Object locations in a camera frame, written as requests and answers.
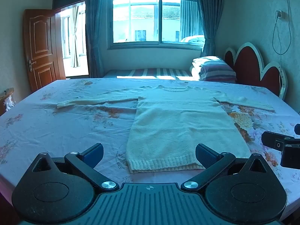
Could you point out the brown wooden door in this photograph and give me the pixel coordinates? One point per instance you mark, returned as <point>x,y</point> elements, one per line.
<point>42,49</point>

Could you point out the white bedding on windowsill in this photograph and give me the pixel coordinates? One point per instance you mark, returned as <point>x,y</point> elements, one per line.
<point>193,39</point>

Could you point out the cream knitted sweater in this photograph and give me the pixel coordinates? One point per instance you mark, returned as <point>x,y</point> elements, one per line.
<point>175,126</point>

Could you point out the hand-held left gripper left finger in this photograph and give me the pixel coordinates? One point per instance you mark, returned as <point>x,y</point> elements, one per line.
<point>95,155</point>

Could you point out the wall socket with charger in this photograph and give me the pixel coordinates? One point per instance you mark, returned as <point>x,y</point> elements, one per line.
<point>280,14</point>

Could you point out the folded striped quilt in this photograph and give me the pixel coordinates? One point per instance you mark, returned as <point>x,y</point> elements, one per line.
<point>218,71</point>

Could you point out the striped mattress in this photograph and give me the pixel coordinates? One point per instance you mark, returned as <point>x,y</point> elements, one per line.
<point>150,72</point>

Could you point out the wooden chair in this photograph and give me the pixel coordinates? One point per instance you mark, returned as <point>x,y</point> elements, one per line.
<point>7,98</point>

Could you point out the floral bedsheet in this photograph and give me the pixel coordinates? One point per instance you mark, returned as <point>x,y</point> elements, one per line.
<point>58,126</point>

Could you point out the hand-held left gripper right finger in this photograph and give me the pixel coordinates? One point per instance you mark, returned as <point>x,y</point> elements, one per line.
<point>204,155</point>

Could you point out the sliding glass window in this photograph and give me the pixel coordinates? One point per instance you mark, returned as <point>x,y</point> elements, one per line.
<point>145,16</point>

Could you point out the blue curtain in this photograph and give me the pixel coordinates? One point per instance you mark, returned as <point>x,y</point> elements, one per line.
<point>209,16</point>
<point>95,32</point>

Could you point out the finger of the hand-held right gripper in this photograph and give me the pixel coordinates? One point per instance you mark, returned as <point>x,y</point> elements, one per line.
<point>291,157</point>
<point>271,140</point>

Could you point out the red scalloped headboard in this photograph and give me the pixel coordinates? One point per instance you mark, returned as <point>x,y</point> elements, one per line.
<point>248,65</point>

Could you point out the tied light balcony curtain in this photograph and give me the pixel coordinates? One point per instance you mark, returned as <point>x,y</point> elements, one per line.
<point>75,39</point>

